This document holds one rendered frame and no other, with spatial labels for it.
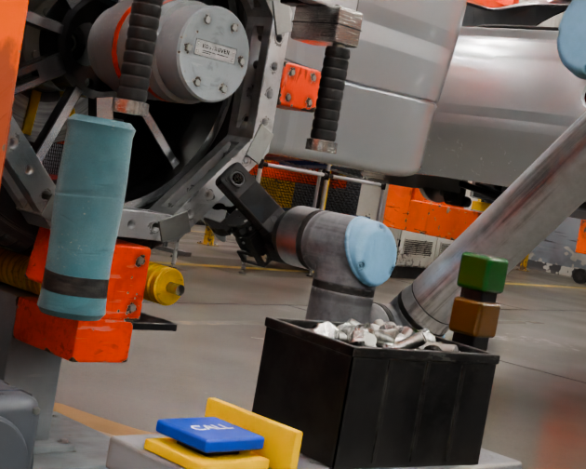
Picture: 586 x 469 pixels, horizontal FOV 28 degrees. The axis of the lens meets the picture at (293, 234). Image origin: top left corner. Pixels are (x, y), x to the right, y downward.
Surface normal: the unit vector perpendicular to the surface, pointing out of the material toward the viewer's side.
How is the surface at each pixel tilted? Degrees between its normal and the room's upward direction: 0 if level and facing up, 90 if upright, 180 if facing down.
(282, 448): 90
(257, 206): 71
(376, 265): 85
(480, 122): 92
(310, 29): 90
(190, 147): 59
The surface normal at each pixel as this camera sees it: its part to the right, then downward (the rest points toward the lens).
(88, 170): 0.01, 0.02
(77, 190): -0.21, 0.01
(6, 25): 0.70, 0.16
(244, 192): 0.40, -0.21
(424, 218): -0.69, -0.08
